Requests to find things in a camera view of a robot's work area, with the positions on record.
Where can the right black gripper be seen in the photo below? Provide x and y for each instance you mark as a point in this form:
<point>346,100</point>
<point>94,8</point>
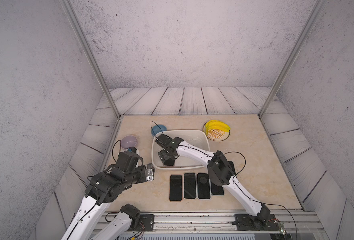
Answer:
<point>162,155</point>

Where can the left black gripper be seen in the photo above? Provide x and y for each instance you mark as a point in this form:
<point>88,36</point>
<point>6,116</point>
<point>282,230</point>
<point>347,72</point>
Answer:
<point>145,176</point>

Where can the white plastic storage box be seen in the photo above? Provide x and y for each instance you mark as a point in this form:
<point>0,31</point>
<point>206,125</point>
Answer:
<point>196,138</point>

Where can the black phone cream case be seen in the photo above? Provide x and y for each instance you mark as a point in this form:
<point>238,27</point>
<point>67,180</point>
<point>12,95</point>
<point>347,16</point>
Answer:
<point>190,186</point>

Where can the black phone purple case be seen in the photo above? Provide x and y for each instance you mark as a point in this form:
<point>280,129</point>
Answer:
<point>204,192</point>

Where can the black phone grey-green case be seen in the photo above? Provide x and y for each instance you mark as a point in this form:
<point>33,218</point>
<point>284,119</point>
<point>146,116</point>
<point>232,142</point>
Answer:
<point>216,190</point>

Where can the black phone green case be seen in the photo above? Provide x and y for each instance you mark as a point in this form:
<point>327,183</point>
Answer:
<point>232,167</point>

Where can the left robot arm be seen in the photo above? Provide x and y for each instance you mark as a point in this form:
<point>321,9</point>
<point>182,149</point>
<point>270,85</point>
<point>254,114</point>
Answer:
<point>104,188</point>

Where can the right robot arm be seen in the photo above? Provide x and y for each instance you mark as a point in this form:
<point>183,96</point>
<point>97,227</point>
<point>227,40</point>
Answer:
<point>220,173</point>

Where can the blue bowl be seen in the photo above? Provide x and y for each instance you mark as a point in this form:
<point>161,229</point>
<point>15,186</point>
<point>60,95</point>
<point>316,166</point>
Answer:
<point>157,129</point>

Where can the purple bowl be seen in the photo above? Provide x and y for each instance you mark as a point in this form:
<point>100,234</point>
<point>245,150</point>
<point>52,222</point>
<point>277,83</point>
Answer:
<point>128,142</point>

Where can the patterned plate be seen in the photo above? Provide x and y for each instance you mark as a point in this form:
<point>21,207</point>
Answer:
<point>216,135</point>

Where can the yellow banana bunch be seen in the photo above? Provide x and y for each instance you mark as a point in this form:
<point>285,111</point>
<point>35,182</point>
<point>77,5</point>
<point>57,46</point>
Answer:
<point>217,125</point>

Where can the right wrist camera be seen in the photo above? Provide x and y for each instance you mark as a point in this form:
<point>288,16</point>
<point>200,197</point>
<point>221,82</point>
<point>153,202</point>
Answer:
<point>163,140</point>

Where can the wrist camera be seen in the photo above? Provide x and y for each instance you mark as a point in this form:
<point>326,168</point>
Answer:
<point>129,160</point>
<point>163,140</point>

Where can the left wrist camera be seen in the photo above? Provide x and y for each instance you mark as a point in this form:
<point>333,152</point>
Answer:
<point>129,160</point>

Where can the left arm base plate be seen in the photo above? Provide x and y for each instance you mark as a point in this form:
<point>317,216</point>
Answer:
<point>142,223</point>

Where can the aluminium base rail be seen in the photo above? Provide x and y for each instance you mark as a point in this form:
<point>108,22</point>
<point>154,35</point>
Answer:
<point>296,225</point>

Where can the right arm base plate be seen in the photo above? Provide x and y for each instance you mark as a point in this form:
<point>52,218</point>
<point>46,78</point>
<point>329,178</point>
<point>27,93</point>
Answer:
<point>245,222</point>

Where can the left metal frame post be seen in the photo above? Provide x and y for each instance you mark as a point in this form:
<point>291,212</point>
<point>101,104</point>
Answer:
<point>71,14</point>

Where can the metal frame post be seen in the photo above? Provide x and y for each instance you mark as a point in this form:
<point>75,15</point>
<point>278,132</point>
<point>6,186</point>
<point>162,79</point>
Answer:
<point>71,14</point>
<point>306,30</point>

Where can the right metal frame post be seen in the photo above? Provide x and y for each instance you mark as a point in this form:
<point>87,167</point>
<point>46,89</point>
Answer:
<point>306,30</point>

